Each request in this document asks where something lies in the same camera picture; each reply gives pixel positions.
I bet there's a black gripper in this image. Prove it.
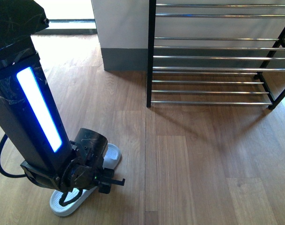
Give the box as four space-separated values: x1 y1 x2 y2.
21 128 125 194

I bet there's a white slide sandal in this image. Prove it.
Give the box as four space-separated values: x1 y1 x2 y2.
49 143 122 217

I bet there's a black metal shoe rack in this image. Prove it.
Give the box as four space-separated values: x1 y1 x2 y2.
146 0 285 110

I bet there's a black cable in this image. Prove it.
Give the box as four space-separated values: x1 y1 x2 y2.
0 134 28 178

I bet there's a window frame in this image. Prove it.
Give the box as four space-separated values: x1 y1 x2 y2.
36 19 97 35

